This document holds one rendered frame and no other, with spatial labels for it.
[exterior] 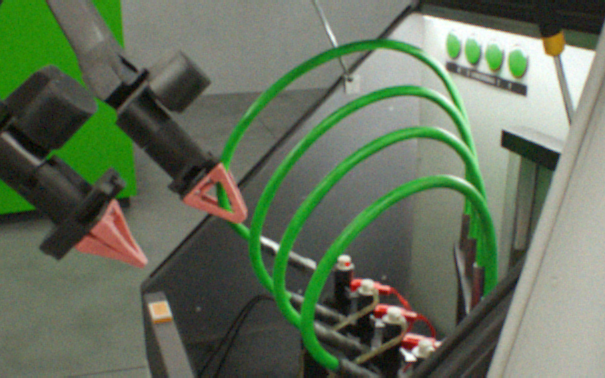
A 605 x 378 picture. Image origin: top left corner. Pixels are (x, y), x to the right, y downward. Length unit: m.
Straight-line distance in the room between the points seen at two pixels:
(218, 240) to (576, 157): 0.78
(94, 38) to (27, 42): 3.08
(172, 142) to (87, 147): 3.34
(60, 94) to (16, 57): 3.38
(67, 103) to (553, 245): 0.48
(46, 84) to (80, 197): 0.12
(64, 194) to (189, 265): 0.57
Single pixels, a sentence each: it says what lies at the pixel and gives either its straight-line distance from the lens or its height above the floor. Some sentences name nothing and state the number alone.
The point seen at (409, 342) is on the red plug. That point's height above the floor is 1.08.
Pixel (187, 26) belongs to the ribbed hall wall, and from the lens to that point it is 7.37.
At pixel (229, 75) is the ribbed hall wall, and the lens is 7.50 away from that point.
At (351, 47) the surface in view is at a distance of 0.93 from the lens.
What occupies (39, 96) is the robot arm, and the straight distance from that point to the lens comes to 0.75.
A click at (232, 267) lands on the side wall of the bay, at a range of 1.32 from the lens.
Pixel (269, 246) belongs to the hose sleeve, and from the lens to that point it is 0.96.
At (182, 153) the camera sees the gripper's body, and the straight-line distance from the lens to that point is 0.91.
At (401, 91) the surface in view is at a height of 1.37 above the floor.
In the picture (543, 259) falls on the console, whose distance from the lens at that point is 0.68.
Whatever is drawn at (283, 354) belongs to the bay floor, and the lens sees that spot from 1.33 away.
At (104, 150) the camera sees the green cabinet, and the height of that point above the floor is 0.38.
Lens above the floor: 1.55
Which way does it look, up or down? 20 degrees down
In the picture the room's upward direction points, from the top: straight up
